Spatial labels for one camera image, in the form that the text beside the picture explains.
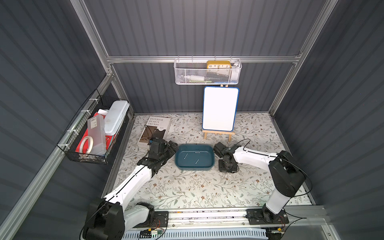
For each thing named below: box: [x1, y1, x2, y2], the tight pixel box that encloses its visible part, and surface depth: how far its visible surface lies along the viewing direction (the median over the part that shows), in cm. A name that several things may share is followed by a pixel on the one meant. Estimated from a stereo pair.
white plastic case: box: [104, 100, 130, 136], surface depth 75 cm
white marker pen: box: [183, 75, 205, 81], surface depth 93 cm
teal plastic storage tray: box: [174, 143, 216, 171], surface depth 98 cm
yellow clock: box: [206, 60, 232, 69], surface depth 89 cm
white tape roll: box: [79, 136, 94, 154], surface depth 65 cm
